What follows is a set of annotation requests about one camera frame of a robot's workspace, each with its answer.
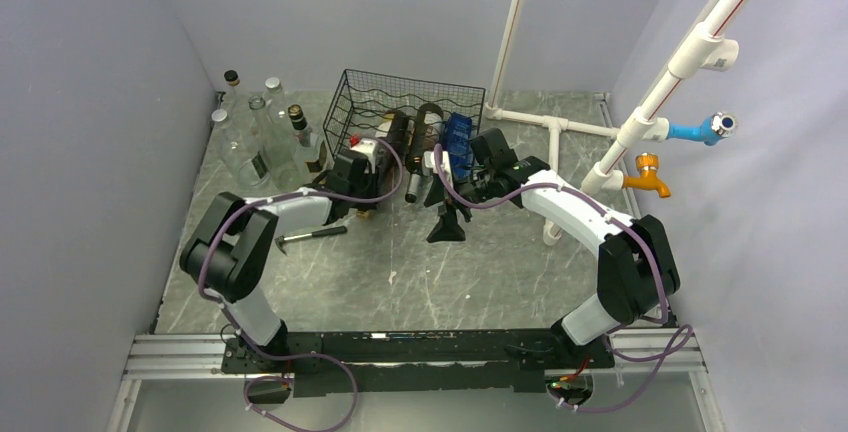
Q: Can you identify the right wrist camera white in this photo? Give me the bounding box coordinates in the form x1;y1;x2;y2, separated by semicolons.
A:
423;149;453;183

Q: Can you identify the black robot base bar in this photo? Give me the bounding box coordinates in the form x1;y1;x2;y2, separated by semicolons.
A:
221;328;615;398

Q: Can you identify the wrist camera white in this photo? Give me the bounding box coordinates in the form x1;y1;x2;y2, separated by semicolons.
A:
423;149;453;183
349;135;394;175

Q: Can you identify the dark wine bottle gold cap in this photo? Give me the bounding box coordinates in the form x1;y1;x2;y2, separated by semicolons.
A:
367;110;409;157

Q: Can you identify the clear bottle silver cap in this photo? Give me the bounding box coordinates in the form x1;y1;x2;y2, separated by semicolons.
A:
264;77;288;125

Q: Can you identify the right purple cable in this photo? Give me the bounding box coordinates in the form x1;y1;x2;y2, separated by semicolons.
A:
431;144;696;416

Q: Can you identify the blue square dash bottle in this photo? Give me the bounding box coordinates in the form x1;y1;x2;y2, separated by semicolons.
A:
441;113;474;180

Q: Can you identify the white pvc pipe frame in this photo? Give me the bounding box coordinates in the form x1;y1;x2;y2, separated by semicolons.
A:
498;0;797;245

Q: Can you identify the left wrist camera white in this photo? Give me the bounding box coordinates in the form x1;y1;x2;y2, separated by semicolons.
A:
349;135;394;175

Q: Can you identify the small black hammer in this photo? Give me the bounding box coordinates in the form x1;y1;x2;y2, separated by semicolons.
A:
274;225;348;255

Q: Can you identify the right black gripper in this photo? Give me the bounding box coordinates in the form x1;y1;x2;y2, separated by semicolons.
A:
424;168;495;243

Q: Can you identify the clear bottle blue medallion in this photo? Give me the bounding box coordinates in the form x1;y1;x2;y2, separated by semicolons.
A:
223;69;255;134

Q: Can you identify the clear bottle dark neck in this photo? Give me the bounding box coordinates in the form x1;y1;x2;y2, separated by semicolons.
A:
211;108;270;188

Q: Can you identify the blue tinted clear bottle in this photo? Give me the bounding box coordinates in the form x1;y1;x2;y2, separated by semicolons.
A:
248;95;302;192

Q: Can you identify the blue faucet tap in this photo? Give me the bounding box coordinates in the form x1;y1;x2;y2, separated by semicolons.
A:
666;111;737;146

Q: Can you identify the black wire wine rack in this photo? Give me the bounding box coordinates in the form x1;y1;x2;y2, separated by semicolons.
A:
323;69;485;191

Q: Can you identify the orange faucet tap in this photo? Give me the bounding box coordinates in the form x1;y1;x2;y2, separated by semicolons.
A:
623;153;672;199

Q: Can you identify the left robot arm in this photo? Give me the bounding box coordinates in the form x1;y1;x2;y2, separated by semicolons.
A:
178;149;383;372

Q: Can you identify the bottle black gold cap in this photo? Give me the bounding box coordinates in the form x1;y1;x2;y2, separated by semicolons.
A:
287;104;329;178

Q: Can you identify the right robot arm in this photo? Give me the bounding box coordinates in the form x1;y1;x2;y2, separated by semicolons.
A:
422;129;680;367

